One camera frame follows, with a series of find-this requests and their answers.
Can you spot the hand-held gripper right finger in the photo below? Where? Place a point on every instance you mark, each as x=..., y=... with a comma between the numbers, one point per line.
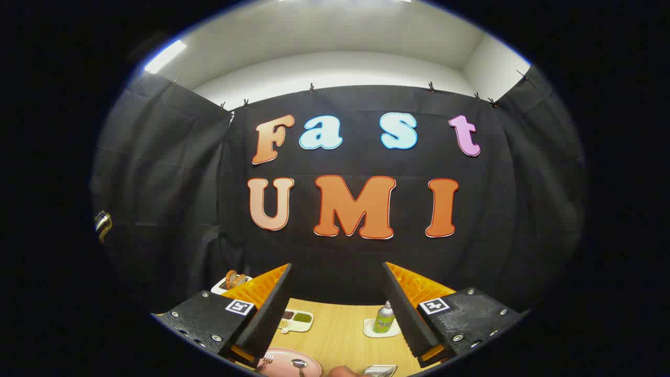
x=405, y=314

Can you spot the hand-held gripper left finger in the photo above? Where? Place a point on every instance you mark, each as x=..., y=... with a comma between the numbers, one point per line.
x=269, y=314

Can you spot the green soda bottle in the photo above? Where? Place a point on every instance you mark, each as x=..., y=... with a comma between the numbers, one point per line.
x=384, y=319

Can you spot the white divided bean tray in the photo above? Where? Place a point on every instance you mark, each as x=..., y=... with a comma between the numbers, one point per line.
x=297, y=325

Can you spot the white square coaster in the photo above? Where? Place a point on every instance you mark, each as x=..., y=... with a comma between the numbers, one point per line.
x=369, y=330

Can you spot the toast slice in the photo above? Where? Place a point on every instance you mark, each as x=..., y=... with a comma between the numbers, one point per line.
x=233, y=279

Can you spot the pink round plate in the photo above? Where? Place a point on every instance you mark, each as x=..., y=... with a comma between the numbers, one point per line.
x=282, y=365

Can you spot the cream white toaster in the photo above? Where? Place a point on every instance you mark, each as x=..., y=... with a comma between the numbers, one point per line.
x=219, y=287

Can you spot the perforated metal drain basket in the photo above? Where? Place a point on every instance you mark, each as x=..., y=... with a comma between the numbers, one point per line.
x=379, y=370

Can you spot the small gold white object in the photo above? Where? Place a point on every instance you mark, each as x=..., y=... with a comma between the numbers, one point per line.
x=102, y=224

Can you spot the row of black cloth clips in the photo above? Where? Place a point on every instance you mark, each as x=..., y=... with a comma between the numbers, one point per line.
x=311, y=87

